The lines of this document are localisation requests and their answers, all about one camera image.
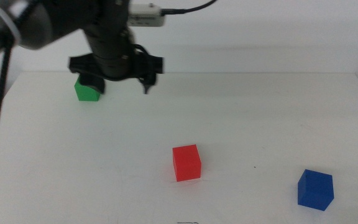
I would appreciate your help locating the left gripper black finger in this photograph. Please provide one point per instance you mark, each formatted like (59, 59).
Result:
(148, 81)
(93, 83)

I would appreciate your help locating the green cube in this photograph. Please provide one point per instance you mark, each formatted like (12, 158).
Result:
(87, 94)

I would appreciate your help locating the blue cube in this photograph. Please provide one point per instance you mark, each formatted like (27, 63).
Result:
(315, 189)

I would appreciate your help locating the red cube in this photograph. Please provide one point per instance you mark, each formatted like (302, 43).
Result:
(186, 163)

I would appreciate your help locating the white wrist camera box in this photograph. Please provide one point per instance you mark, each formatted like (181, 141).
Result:
(145, 17)

